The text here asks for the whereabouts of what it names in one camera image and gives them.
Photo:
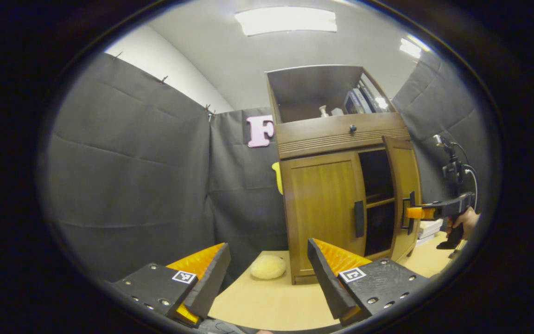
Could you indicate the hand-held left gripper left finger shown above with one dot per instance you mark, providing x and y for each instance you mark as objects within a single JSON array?
[{"x": 209, "y": 283}]

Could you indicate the small ceiling light panel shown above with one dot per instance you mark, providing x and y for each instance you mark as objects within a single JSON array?
[{"x": 410, "y": 47}]

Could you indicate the white cover book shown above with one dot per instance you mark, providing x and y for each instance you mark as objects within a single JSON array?
[{"x": 423, "y": 241}]

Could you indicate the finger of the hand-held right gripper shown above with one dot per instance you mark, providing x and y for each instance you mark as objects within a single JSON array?
[{"x": 417, "y": 213}]

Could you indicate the grey blue book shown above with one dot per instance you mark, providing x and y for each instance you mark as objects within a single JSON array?
[
  {"x": 350, "y": 104},
  {"x": 363, "y": 101}
]

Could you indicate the wooden cabinet door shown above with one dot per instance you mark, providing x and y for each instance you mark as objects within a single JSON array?
[
  {"x": 406, "y": 171},
  {"x": 322, "y": 208}
]

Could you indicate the wooden inner shelf board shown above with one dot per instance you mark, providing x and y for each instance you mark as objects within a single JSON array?
[{"x": 380, "y": 202}]

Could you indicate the wooden drawer with black knob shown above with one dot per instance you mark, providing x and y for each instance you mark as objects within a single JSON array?
[{"x": 313, "y": 134}]

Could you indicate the large ceiling light panel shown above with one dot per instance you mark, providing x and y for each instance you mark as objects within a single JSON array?
[{"x": 285, "y": 21}]

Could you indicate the black backdrop cloth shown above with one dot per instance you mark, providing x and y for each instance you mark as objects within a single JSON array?
[{"x": 128, "y": 162}]

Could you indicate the small white box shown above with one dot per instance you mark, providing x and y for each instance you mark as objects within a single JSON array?
[{"x": 337, "y": 112}]

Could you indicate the wooden double-door shoe cabinet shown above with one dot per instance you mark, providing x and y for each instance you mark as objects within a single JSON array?
[{"x": 308, "y": 88}]

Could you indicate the thin book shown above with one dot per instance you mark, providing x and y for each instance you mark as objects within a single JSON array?
[{"x": 427, "y": 235}]

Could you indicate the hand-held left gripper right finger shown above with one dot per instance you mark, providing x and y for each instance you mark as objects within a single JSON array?
[{"x": 327, "y": 278}]

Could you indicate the pale yellow round pad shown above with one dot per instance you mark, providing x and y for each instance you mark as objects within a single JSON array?
[{"x": 268, "y": 267}]

